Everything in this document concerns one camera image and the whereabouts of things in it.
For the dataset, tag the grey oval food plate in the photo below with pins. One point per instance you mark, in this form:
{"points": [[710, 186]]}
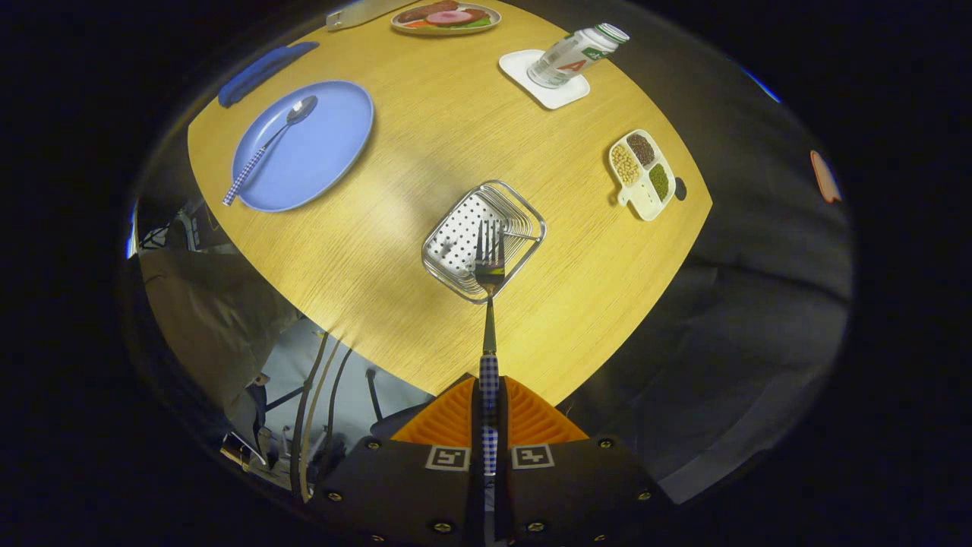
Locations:
{"points": [[486, 15]]}

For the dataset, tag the pile of yellow soybeans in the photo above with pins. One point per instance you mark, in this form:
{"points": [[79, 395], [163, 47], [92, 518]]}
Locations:
{"points": [[626, 165]]}

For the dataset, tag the orange carrot slice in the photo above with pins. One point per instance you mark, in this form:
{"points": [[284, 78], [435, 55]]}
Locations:
{"points": [[416, 24]]}

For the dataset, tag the pile of green beans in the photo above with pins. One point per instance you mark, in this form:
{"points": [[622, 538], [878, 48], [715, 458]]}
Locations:
{"points": [[659, 182]]}

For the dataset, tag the blue round plate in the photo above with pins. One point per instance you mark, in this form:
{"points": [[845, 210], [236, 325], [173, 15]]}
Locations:
{"points": [[319, 152]]}

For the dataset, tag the white toaster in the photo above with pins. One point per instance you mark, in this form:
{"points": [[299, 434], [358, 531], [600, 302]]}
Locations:
{"points": [[364, 11]]}

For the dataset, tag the pink ham slice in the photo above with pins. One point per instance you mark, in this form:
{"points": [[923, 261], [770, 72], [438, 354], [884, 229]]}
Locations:
{"points": [[449, 17]]}

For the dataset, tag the black table grommet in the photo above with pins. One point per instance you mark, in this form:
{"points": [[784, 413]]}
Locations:
{"points": [[680, 188]]}

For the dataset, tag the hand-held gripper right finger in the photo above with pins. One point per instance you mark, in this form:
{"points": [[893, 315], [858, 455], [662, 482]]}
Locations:
{"points": [[577, 486]]}

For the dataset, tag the brown meat slice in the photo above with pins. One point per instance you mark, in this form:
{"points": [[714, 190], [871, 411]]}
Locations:
{"points": [[418, 11]]}

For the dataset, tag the blue folded cloth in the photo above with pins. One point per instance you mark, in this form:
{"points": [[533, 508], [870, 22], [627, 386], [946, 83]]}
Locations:
{"points": [[262, 72]]}

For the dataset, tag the green lettuce leaf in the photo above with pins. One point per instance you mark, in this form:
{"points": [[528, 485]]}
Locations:
{"points": [[477, 23]]}

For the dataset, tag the white drink bottle green cap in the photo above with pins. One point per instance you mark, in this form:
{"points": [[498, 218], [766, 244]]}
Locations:
{"points": [[566, 61]]}

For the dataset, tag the pile of dark brown beans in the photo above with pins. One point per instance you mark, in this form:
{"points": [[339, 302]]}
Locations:
{"points": [[642, 150]]}

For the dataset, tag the white divided dish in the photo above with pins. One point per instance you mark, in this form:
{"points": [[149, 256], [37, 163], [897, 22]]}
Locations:
{"points": [[645, 205]]}

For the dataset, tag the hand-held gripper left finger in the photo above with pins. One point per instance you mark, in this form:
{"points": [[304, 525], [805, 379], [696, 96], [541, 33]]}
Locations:
{"points": [[402, 486]]}

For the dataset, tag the white square coaster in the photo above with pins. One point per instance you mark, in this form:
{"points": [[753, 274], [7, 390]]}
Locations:
{"points": [[562, 97]]}

